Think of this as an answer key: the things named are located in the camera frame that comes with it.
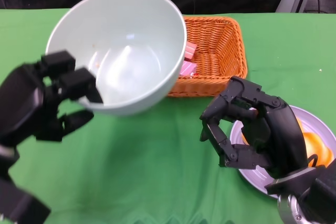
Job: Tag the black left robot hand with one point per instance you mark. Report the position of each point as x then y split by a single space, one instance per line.
23 108

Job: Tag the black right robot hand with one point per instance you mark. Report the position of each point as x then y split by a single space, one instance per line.
283 134

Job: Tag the grey green bowl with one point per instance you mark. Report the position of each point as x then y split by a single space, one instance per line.
118 37

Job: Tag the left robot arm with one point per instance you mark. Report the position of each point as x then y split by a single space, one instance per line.
23 208

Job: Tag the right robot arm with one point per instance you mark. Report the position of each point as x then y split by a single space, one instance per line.
291 208

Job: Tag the lavender plate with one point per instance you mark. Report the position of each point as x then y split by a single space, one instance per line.
252 179

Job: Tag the orange wicker basket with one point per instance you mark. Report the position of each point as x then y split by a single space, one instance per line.
220 51

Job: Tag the pink layered cake slice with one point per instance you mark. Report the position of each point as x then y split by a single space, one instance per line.
187 68

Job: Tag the green tablecloth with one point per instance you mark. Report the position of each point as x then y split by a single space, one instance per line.
131 169

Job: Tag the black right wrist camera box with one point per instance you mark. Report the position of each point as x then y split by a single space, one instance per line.
325 192

